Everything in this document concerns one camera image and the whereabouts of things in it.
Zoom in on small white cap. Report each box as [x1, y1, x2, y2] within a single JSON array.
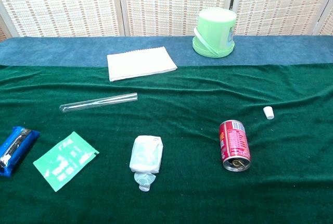
[[263, 106, 275, 120]]

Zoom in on red soda can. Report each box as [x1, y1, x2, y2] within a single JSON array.
[[219, 119, 252, 172]]

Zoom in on cream spiral notepad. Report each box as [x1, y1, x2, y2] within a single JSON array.
[[106, 46, 178, 82]]

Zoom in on dark green velvet cloth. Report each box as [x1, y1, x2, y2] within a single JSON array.
[[0, 63, 333, 224]]

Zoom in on green printed sachet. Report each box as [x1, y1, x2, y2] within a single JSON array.
[[33, 131, 100, 193]]

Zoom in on light green plastic bucket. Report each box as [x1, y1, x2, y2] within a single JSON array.
[[192, 7, 237, 58]]

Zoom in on blue cookie packet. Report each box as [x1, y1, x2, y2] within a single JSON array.
[[0, 126, 41, 178]]

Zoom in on clear glass test tube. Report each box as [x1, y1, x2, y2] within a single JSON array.
[[59, 92, 138, 114]]

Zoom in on blue table cloth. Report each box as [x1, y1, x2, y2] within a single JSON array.
[[0, 35, 333, 67]]

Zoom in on woven bamboo folding screen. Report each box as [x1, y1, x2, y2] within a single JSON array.
[[0, 0, 333, 43]]

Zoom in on small white green bottle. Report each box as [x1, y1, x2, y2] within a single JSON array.
[[129, 135, 164, 193]]

